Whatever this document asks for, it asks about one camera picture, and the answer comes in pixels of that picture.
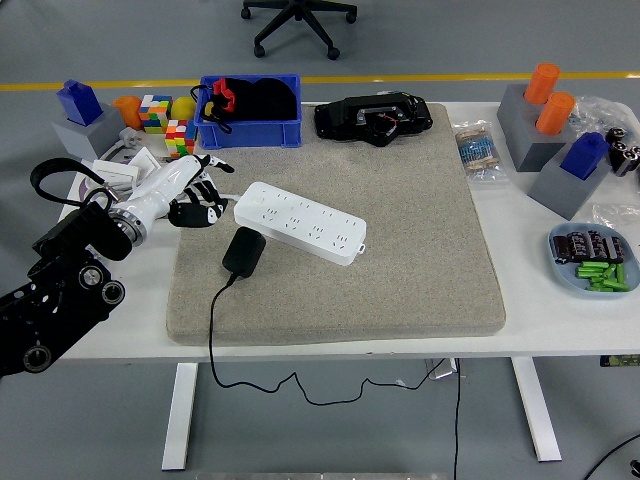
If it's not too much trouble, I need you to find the multicolour puzzle cube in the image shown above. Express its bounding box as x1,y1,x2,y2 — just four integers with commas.
164,118,199,160
138,94,174,135

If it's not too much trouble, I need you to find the orange cylinder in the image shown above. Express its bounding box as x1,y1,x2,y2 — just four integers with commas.
535,91,577,137
523,62,561,106

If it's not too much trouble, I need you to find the black office chair base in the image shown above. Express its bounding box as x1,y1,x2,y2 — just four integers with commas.
239,0,359,61

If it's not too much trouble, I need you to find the clear bag of resistors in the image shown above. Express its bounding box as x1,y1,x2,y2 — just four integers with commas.
452,118,510,184

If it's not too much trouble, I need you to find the grey power cord with plug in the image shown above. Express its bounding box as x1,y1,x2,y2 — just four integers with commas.
92,126,238,204

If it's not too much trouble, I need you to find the large grey block holder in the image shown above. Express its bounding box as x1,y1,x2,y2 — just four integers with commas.
496,83,581,173

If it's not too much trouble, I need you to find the green circuit board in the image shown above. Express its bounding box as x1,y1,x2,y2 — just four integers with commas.
599,353,640,369

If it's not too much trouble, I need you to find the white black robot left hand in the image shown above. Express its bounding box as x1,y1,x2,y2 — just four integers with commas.
113,153,236,230

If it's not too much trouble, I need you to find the white table leg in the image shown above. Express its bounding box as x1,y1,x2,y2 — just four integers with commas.
160,362,200,472
509,357,564,463

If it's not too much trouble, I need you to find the black electronic device housing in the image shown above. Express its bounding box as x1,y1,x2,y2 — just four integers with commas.
313,91,434,148

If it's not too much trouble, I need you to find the blue plastic bin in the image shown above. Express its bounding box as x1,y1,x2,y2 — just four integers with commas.
193,73,304,150

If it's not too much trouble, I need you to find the dark printed capacitor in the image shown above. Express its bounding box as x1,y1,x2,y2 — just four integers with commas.
585,230,609,261
551,235,573,265
603,235,631,265
567,232,591,262

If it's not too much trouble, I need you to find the orange cup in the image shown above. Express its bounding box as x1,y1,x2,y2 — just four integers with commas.
110,95,145,132

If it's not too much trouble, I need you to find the white power strip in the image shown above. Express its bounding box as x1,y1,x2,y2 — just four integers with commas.
233,181,368,267

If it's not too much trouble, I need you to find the light blue tray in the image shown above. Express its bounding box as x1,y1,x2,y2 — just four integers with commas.
545,222,640,300

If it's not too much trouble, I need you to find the black plug adapter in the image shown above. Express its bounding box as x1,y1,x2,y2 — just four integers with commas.
221,226,267,280

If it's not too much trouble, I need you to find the metal bracket under table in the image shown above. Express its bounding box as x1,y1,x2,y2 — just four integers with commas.
424,357,466,382

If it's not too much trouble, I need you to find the blue house-shaped block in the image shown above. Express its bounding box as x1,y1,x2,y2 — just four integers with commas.
55,79,105,128
559,131,611,182

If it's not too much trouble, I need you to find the yellow ball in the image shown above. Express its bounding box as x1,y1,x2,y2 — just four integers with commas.
170,96,197,122

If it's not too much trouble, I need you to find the thin black adapter cord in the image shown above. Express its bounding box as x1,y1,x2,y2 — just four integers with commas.
207,274,449,407

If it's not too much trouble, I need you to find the black cloth pouch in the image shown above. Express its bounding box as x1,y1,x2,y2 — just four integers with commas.
232,77,299,122

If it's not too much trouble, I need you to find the grey-brown mat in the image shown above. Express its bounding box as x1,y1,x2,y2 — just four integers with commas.
165,102,507,347

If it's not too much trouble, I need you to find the black floor cable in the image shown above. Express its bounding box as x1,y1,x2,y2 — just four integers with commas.
582,432,640,480
452,357,464,480

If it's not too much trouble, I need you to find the white wall switch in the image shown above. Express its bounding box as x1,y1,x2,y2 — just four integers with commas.
91,158,140,189
127,146,165,179

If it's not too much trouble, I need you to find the clear plastic bag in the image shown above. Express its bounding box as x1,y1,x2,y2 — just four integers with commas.
564,94,635,146
592,202,640,231

